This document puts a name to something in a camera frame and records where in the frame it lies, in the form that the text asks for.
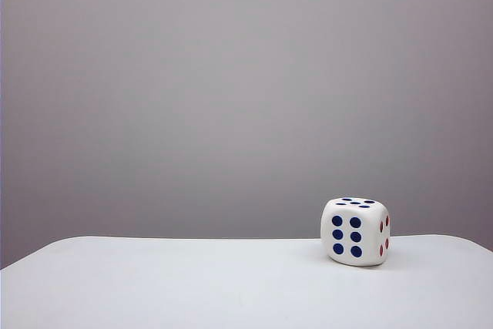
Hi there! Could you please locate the white die with coloured pips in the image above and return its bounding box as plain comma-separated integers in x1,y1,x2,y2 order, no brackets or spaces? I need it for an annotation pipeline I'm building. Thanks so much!
320,196,391,268

